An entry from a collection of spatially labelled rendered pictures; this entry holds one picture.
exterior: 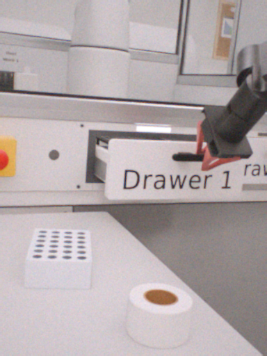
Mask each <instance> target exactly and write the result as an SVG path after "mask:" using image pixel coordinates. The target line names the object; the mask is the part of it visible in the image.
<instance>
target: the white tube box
mask: <svg viewBox="0 0 267 356"><path fill-rule="evenodd" d="M91 276H92V248H91V239H90V231H85V230H67V229H35V230H34V233H33V237H32V240H31V244H30V245H29V249H28V252H27V255H26V259H25V272H24V288H28V289H45V288H60V289H89V288H90V279H91Z"/></svg>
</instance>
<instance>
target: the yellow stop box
mask: <svg viewBox="0 0 267 356"><path fill-rule="evenodd" d="M0 149H2V150H3V151H4V152H5V153H6V154H7V155H8V165H7V166H6V167H5V168H4V169H3V170H0V177H13V176H15V174H16V152H17V141H16V138H15V137H14V136H3V135H0Z"/></svg>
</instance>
